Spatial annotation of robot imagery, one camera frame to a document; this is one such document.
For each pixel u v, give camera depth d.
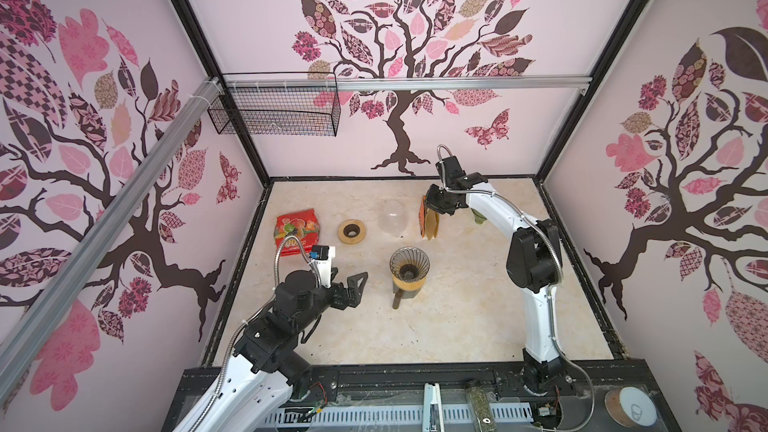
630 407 0.66
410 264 0.83
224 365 0.47
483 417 0.66
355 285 0.64
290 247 0.95
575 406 0.72
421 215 1.00
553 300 0.59
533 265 0.56
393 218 1.06
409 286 0.80
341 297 0.62
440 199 0.85
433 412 0.69
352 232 1.03
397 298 0.80
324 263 0.63
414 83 0.94
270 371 0.49
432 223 1.00
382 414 0.70
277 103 0.95
